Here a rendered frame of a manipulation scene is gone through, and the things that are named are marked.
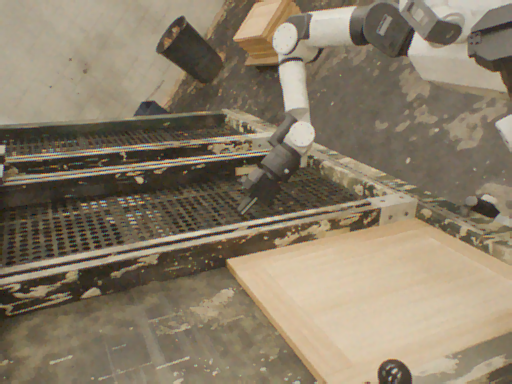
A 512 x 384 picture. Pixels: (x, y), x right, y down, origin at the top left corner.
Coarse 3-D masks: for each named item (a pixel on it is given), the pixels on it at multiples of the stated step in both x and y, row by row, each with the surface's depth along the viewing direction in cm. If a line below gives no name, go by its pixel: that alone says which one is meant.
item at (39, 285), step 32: (256, 224) 104; (288, 224) 104; (320, 224) 107; (352, 224) 112; (384, 224) 117; (64, 256) 88; (96, 256) 89; (128, 256) 88; (160, 256) 91; (192, 256) 94; (224, 256) 98; (0, 288) 79; (32, 288) 82; (64, 288) 84; (96, 288) 87
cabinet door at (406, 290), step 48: (336, 240) 108; (384, 240) 109; (432, 240) 110; (288, 288) 89; (336, 288) 89; (384, 288) 90; (432, 288) 90; (480, 288) 91; (288, 336) 75; (336, 336) 76; (384, 336) 76; (432, 336) 76; (480, 336) 76
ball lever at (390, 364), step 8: (392, 360) 51; (400, 360) 51; (384, 368) 50; (392, 368) 50; (400, 368) 50; (408, 368) 50; (384, 376) 50; (392, 376) 49; (400, 376) 49; (408, 376) 50
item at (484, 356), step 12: (504, 336) 73; (468, 348) 71; (480, 348) 71; (492, 348) 71; (504, 348) 71; (444, 360) 68; (456, 360) 68; (468, 360) 68; (480, 360) 68; (492, 360) 68; (504, 360) 68; (420, 372) 65; (432, 372) 65; (444, 372) 66; (456, 372) 66; (468, 372) 66; (480, 372) 66; (492, 372) 66; (504, 372) 68
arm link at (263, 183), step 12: (276, 156) 115; (264, 168) 118; (276, 168) 115; (288, 168) 116; (240, 180) 116; (252, 180) 116; (264, 180) 116; (276, 180) 117; (252, 192) 115; (264, 192) 117; (276, 192) 119
